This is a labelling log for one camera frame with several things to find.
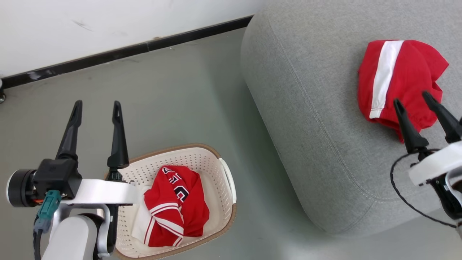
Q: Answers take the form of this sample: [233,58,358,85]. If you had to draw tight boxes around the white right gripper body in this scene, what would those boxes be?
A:
[408,140,462,187]

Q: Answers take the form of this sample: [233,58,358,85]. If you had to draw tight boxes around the teal connector with black cable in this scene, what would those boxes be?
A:
[33,190,62,260]

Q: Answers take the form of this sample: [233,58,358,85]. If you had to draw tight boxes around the red shorts with white stripe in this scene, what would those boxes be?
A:
[357,39,449,143]

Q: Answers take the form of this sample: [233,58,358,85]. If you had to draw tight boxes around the grey fabric sofa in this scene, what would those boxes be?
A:
[240,0,462,237]

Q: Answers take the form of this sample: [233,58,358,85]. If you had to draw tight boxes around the red jersey with white stripes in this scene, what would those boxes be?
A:
[131,165,210,248]

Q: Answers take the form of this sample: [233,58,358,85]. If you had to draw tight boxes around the cream perforated laundry basket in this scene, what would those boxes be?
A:
[105,143,237,260]

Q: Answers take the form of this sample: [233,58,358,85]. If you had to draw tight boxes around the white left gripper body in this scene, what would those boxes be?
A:
[6,169,145,258]

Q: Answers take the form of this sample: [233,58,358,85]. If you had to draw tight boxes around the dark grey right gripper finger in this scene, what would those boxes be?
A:
[422,91,462,144]
[393,98,429,153]

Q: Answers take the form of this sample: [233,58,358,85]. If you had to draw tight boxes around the black wall baseboard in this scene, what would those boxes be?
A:
[0,15,254,90]

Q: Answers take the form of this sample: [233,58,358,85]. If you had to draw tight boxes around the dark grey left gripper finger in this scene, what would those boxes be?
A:
[107,101,130,181]
[55,100,83,160]

